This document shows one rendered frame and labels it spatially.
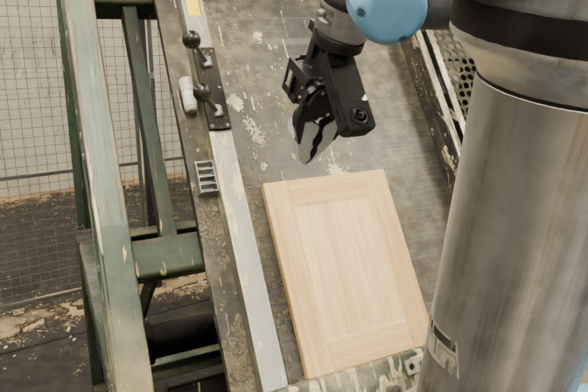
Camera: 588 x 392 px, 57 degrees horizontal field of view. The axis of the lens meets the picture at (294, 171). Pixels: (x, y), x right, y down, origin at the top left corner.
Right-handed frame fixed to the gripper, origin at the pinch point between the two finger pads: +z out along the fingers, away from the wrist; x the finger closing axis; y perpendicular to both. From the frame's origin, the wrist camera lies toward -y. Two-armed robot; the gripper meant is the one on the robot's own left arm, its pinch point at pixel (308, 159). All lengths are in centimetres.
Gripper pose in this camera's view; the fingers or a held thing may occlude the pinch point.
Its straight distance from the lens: 82.4
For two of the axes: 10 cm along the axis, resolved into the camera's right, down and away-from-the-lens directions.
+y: -4.4, -6.4, 6.3
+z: -2.4, 7.6, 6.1
